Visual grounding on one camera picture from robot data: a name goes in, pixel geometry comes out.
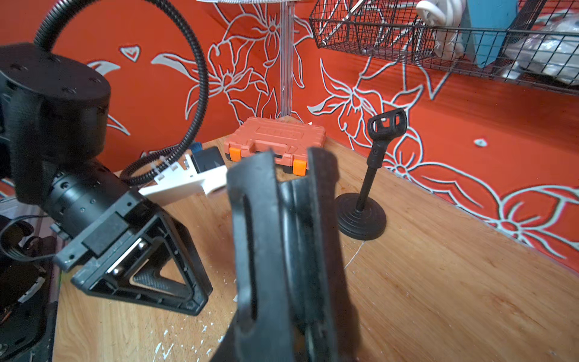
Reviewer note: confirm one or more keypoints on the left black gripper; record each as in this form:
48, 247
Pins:
157, 266

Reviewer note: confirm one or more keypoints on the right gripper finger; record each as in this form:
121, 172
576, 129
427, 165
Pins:
227, 351

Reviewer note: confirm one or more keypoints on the black mic clip pole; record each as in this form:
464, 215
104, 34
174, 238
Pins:
293, 301
382, 129

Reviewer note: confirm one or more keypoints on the black round stand base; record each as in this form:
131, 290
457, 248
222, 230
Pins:
365, 225

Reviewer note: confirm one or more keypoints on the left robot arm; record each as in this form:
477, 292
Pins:
54, 113

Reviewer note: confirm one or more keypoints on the orange plastic tool case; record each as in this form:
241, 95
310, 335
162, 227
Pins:
289, 141

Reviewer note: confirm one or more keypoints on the teal box in basket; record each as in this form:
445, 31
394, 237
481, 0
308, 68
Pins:
484, 27

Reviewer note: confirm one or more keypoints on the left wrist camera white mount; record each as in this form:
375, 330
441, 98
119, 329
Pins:
203, 172

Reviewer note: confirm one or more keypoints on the black wire wall basket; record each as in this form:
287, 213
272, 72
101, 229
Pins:
540, 48

